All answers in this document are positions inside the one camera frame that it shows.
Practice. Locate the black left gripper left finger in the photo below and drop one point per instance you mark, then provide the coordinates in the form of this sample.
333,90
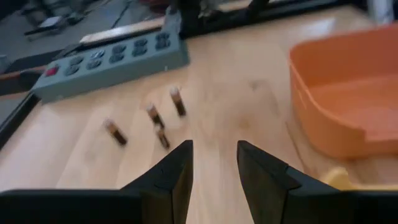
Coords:
161,189

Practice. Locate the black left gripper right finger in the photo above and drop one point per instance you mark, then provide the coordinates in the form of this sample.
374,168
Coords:
267,189

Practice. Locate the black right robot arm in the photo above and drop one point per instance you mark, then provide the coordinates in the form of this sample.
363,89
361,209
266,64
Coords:
189,15

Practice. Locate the copper black battery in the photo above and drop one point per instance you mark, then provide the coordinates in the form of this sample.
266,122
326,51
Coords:
163,138
155,115
178,101
115,132

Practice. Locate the yellow plastic bin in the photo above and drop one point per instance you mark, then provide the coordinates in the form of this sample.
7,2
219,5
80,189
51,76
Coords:
339,180

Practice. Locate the orange plastic bin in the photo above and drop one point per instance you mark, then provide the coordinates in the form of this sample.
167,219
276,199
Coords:
342,93

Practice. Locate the grey power strip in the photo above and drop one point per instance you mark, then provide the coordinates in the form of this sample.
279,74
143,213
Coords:
124,67

